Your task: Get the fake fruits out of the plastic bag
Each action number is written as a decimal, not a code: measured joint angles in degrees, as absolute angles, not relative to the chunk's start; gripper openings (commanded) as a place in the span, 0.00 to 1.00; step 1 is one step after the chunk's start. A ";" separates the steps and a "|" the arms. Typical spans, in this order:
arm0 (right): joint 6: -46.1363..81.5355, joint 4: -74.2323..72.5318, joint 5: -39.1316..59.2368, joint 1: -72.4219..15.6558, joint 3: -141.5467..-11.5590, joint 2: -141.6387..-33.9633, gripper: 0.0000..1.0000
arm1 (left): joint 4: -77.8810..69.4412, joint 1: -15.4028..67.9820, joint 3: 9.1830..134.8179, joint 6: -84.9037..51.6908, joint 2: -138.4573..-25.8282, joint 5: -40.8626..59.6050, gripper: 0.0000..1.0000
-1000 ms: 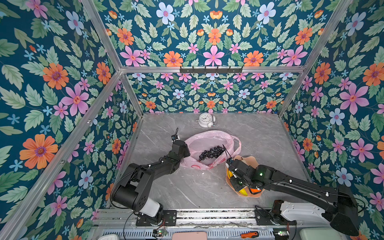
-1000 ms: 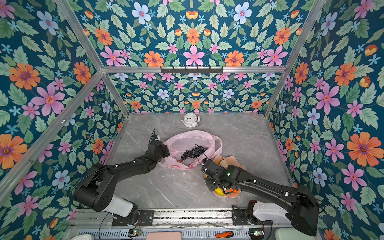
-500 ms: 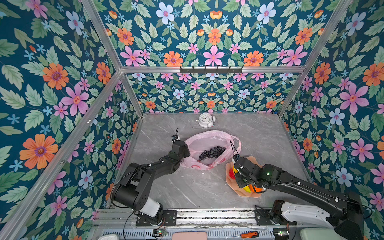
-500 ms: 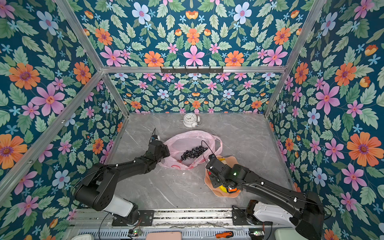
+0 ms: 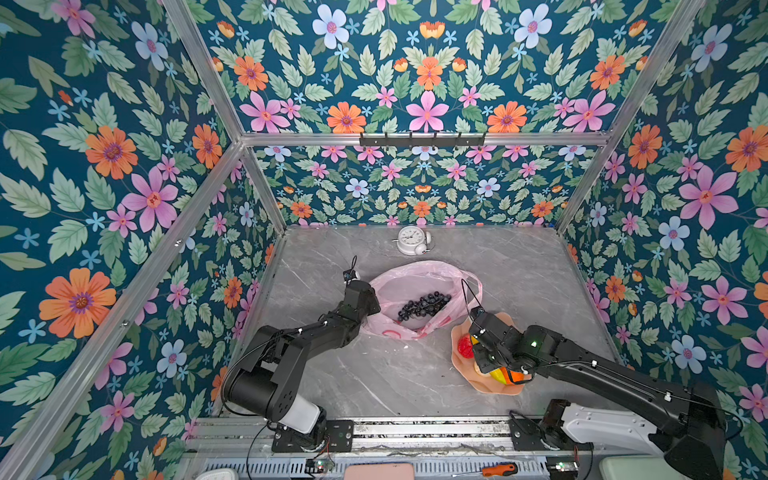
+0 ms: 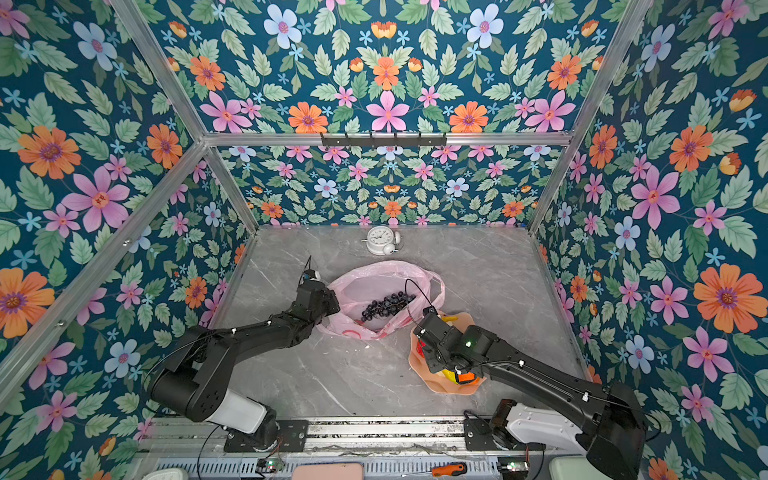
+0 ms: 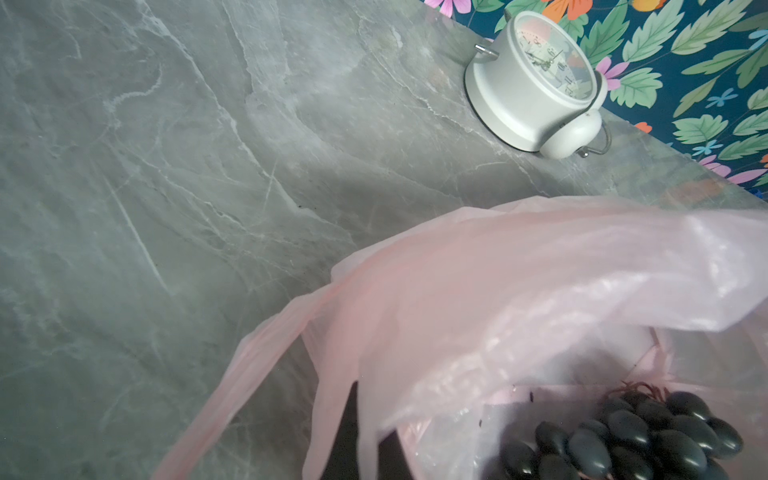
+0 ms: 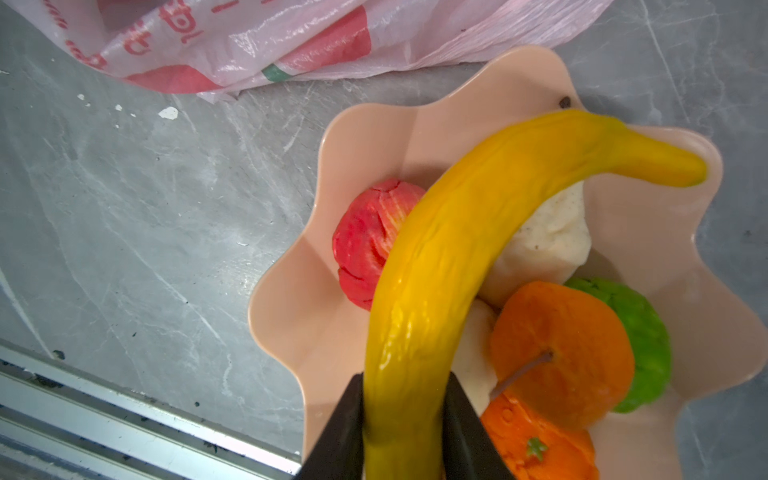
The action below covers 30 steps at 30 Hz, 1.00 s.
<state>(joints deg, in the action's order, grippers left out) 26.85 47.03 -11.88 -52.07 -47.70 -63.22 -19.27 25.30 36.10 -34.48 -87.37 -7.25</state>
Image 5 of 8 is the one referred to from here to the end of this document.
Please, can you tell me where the black hook rail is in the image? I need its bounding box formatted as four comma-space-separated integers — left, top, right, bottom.
358, 132, 486, 149

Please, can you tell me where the fake red apple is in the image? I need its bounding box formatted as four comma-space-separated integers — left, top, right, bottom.
456, 334, 474, 360

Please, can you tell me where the fake black grapes bunch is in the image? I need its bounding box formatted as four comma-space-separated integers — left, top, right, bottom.
396, 291, 452, 323

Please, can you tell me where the fake yellow banana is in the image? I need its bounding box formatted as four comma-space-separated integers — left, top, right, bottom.
489, 368, 510, 385

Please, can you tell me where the orange handled screwdriver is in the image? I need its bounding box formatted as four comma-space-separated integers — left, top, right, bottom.
452, 462, 519, 478

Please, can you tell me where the pink flower-shaped bowl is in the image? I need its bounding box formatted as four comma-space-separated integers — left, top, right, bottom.
451, 318, 525, 396

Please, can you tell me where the pale green box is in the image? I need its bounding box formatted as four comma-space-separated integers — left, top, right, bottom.
599, 456, 687, 480

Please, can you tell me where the pink box front edge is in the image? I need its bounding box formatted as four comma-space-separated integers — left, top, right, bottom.
343, 463, 415, 480

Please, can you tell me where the small circuit board right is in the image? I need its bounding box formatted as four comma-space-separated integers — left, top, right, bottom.
546, 458, 579, 480

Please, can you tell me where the pink plastic bag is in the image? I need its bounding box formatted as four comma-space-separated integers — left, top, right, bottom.
363, 261, 483, 341

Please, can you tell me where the white object front left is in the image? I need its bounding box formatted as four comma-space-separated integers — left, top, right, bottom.
195, 468, 240, 480

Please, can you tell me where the small circuit board left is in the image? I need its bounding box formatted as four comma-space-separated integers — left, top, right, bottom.
304, 458, 336, 476

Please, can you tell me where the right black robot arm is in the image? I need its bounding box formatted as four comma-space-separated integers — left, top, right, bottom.
469, 306, 727, 479

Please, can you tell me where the white alarm clock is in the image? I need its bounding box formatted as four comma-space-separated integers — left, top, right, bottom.
395, 226, 432, 256

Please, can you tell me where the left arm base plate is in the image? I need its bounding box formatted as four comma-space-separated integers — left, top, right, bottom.
271, 420, 355, 453

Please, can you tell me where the fake persimmon orange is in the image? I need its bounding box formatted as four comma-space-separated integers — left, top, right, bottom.
506, 370, 532, 385

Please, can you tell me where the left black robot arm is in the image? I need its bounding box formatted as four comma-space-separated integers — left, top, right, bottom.
220, 280, 381, 435

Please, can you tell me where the small circuit board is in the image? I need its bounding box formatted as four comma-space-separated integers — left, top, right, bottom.
304, 458, 336, 476
546, 458, 579, 480

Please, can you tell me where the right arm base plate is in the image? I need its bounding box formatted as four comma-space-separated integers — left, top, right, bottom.
508, 410, 594, 453

